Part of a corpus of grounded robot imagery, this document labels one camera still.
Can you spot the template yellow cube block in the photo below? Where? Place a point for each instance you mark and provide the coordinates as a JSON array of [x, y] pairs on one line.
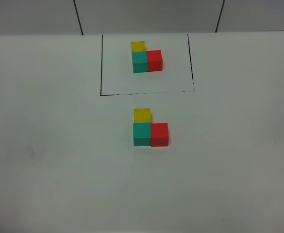
[[138, 46]]

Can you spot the template green cube block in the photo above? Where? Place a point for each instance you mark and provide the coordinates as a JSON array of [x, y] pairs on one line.
[[140, 62]]

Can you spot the template red cube block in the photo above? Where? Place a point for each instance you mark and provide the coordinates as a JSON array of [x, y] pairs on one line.
[[155, 60]]

